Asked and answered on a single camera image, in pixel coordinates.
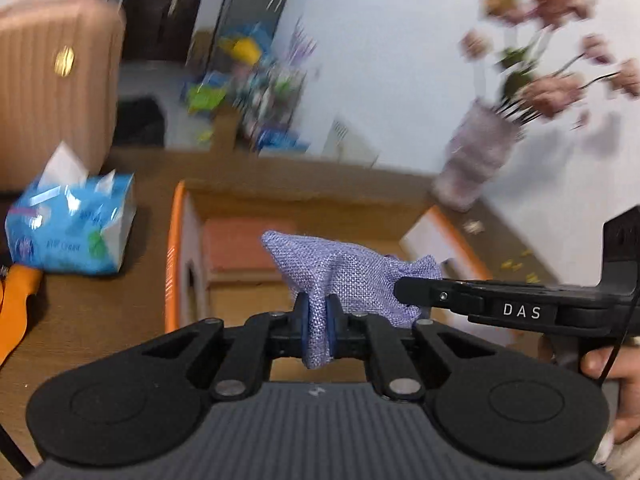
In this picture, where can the person's right hand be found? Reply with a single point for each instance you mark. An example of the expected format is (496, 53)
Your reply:
(625, 380)

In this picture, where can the textured pale vase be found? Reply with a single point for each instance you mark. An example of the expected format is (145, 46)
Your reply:
(475, 160)

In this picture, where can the fallen dried petal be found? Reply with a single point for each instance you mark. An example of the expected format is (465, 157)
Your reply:
(472, 226)

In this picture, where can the black bag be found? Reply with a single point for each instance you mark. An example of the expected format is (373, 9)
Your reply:
(140, 122)

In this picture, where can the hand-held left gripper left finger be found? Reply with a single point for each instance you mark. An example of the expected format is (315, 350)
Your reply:
(301, 322)

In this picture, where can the dried pink roses bouquet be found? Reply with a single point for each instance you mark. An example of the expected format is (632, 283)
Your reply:
(550, 90)

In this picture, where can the pink ribbed suitcase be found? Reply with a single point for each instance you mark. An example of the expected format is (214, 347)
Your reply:
(45, 100)

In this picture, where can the orange-edged cardboard box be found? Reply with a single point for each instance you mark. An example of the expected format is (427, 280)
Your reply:
(300, 205)

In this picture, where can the blue tissue pack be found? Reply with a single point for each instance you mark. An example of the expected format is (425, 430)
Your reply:
(70, 230)

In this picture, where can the lavender burlap pouch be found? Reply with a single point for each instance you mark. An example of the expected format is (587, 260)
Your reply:
(340, 270)

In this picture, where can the dark wooden door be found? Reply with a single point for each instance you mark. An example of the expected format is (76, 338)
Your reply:
(150, 10)

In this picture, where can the pile of colourful packets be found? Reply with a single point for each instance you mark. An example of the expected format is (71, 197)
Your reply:
(250, 95)

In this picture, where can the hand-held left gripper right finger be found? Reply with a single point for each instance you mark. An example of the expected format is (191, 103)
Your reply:
(331, 321)

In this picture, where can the scattered yellow crumbs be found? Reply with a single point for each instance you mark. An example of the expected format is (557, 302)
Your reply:
(515, 262)

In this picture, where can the brick-red box insert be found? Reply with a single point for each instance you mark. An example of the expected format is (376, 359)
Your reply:
(235, 245)

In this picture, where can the white flat panel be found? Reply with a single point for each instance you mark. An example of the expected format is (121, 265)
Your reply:
(350, 142)

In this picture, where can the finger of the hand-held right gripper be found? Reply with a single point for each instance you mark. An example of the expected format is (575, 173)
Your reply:
(450, 295)

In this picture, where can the small brown carton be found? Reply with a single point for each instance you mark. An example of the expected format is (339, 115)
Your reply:
(225, 130)

